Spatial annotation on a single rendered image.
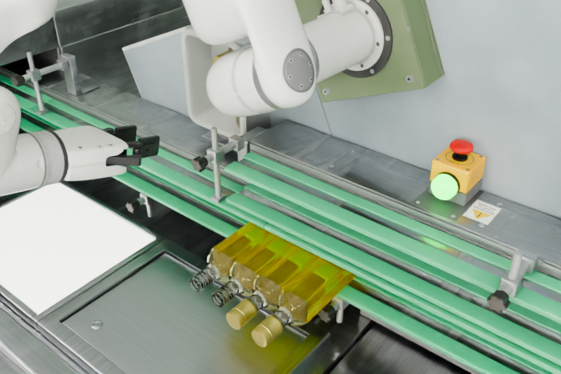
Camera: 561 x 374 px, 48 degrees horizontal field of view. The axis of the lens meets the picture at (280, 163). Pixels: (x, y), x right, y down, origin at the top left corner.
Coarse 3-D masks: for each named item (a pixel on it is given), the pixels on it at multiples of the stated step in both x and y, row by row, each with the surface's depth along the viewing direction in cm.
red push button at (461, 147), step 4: (456, 140) 107; (460, 140) 107; (464, 140) 107; (452, 144) 106; (456, 144) 106; (460, 144) 106; (464, 144) 106; (468, 144) 106; (472, 144) 106; (452, 148) 106; (456, 148) 105; (460, 148) 105; (464, 148) 105; (468, 148) 105; (472, 148) 105; (456, 152) 105; (460, 152) 105; (464, 152) 105; (468, 152) 105; (460, 156) 107; (464, 156) 107
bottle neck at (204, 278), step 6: (204, 270) 115; (210, 270) 115; (216, 270) 115; (198, 276) 113; (204, 276) 113; (210, 276) 114; (216, 276) 115; (192, 282) 114; (198, 282) 112; (204, 282) 113; (210, 282) 114; (192, 288) 114; (198, 288) 113; (204, 288) 114
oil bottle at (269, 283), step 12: (288, 252) 117; (300, 252) 117; (276, 264) 114; (288, 264) 114; (300, 264) 114; (264, 276) 111; (276, 276) 111; (288, 276) 111; (252, 288) 111; (264, 288) 109; (276, 288) 109; (276, 300) 110
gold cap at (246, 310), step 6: (246, 300) 108; (240, 306) 106; (246, 306) 107; (252, 306) 107; (228, 312) 106; (234, 312) 105; (240, 312) 106; (246, 312) 106; (252, 312) 107; (228, 318) 106; (234, 318) 105; (240, 318) 105; (246, 318) 106; (234, 324) 106; (240, 324) 105
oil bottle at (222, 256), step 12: (240, 228) 123; (252, 228) 123; (264, 228) 123; (228, 240) 120; (240, 240) 120; (252, 240) 120; (216, 252) 117; (228, 252) 117; (240, 252) 117; (216, 264) 115; (228, 264) 115; (228, 276) 116
